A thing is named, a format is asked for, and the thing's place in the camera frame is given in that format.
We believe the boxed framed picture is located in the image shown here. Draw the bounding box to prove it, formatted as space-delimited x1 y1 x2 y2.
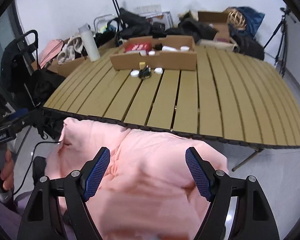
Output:
144 11 172 30

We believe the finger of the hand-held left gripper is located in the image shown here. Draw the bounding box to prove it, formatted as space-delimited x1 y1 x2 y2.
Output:
5 107 45 136

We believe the beige cloth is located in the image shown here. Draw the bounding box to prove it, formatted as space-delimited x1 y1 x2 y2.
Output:
57 36 85 65

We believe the dark blue bag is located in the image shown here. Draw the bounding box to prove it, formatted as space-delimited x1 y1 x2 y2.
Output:
236 6 265 40

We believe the woven wicker ball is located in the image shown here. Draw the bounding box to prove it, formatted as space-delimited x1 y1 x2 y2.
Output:
227 8 248 30

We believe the black jacket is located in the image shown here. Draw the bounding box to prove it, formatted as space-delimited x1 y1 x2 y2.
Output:
177 17 218 43

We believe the metal chair frame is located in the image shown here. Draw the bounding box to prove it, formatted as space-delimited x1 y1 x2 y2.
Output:
93 15 118 35

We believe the pink quilted blanket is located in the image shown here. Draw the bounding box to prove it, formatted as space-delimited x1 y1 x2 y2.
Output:
44 117 230 240

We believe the black folding cart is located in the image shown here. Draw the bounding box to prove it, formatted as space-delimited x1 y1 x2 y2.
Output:
1 30 40 108

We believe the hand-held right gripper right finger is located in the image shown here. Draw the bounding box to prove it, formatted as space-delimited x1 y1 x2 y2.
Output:
185 147 280 240

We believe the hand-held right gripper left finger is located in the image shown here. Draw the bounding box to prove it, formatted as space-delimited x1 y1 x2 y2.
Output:
18 147 111 240

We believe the small black cable bundle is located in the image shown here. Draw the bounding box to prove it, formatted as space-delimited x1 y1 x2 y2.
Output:
138 66 153 80

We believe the white thermos bottle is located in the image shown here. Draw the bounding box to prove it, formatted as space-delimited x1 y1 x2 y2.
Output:
78 23 101 62

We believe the large open cardboard box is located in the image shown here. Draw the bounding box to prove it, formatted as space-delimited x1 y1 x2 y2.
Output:
48 38 91 78

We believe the white wall outlet strip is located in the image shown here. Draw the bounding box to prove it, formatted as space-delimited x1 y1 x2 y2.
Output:
136 4 162 13

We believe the beige canvas bag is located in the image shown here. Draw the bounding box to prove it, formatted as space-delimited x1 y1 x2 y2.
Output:
197 39 241 53

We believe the pink backpack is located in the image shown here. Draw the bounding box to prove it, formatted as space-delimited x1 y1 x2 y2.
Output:
38 39 64 68

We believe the black tripod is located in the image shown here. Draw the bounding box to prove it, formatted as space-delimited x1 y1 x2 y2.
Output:
263 6 297 77

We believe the purple clothing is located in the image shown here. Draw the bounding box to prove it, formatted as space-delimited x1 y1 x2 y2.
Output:
0 189 34 240

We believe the open cardboard box red print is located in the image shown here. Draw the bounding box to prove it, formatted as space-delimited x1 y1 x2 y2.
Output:
197 10 235 45

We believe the black cloth pile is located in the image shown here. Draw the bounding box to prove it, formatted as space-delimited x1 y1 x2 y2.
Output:
27 68 67 108

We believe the black trolley handle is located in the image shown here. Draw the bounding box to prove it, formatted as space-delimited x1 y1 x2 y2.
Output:
103 0 123 41

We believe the person's left hand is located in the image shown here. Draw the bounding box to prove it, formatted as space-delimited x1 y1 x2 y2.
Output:
0 150 16 192

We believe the black suitcase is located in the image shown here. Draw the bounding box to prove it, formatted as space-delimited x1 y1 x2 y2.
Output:
229 26 265 61

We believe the shallow cardboard tray box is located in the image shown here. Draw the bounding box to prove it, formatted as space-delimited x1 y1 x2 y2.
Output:
109 35 198 71

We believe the tan slatted folding table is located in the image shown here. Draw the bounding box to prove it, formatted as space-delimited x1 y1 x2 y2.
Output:
42 43 300 172

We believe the thin black cable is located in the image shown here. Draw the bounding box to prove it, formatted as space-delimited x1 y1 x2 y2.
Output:
13 140 63 196

